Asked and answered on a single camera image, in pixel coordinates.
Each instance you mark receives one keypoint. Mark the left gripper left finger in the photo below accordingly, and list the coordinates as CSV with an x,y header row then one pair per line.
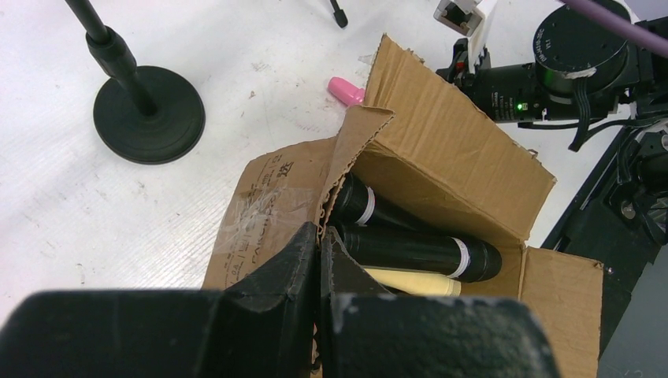
x,y
261,326

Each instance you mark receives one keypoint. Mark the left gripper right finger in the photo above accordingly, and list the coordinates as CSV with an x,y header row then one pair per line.
x,y
366,331

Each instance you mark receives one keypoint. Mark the brown cardboard box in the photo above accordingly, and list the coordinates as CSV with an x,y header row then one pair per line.
x,y
422,144

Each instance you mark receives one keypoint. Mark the clip mic stand round base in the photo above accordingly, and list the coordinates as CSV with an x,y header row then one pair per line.
x,y
145,114

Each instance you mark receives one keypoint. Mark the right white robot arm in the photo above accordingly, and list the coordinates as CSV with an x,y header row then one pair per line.
x,y
580,74

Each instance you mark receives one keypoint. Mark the cream white microphone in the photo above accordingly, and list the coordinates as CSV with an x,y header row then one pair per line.
x,y
416,283

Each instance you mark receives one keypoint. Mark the pink microphone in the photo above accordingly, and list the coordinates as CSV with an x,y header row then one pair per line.
x,y
346,92

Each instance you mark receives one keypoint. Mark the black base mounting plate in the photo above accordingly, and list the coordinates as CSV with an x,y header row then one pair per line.
x,y
618,217

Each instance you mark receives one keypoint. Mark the tripod shock mount stand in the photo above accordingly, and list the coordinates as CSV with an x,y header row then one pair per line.
x,y
339,14

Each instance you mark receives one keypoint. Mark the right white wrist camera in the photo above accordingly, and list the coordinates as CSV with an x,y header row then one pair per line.
x,y
473,20

